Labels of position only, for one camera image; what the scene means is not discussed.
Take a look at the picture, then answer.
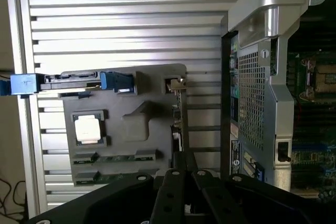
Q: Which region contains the blue case tab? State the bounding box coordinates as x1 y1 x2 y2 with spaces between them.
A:
254 163 265 182

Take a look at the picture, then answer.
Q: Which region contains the green RAM stick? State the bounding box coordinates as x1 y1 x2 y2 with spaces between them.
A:
72 152 159 165
74 172 149 186

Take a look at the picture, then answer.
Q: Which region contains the grey parts rack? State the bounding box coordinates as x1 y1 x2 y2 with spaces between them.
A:
57 63 188 187

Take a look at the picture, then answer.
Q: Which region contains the black case latch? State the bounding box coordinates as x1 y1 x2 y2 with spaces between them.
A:
277 142 291 162

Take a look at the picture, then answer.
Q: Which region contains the silver CPU chip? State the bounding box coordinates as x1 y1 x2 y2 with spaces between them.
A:
71 112 106 145

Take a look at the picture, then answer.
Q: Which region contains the green motherboard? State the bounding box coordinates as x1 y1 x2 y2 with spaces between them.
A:
285 50 336 199

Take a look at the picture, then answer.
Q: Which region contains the silver open PC case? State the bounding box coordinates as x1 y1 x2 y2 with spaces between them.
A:
220 0 336 200

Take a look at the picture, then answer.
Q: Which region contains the black hard disk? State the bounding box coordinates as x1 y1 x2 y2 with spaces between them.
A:
39 71 103 94

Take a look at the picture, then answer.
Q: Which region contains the metal CPU socket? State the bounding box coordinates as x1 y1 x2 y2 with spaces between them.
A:
298 57 336 102

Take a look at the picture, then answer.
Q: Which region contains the black floor cable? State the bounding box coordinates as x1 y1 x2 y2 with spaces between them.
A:
0 178 28 221

